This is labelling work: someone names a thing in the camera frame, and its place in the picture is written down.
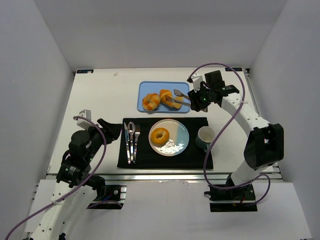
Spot blue tray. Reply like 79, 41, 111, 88
137, 81, 190, 114

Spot purple cable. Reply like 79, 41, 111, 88
3, 115, 123, 240
186, 62, 272, 206

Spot fork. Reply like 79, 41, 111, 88
133, 124, 141, 164

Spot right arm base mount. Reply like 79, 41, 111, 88
204, 174, 258, 213

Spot bagel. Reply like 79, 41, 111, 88
150, 127, 170, 145

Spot left croissant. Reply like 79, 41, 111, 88
142, 93, 161, 111

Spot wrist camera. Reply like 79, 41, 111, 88
186, 74, 203, 93
73, 109, 92, 131

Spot croissant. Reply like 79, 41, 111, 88
159, 89, 175, 108
142, 93, 161, 111

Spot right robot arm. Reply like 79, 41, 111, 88
187, 71, 284, 191

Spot black placemat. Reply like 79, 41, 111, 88
117, 117, 209, 170

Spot bread slice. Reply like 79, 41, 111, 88
173, 96, 184, 109

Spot spoon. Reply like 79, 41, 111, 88
127, 121, 136, 163

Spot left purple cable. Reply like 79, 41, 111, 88
3, 115, 123, 240

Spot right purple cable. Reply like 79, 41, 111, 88
186, 62, 272, 206

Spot middle croissant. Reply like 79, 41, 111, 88
159, 89, 175, 108

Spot teal mug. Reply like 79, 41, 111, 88
195, 126, 216, 153

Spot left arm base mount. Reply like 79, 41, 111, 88
88, 183, 127, 210

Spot two-tone round plate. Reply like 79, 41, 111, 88
148, 119, 190, 157

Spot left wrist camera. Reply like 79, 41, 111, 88
73, 109, 92, 131

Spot table knife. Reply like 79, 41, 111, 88
123, 122, 131, 164

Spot metal tongs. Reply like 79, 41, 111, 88
165, 89, 191, 109

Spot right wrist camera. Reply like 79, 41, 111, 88
186, 74, 203, 93

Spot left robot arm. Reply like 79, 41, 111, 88
28, 116, 122, 240

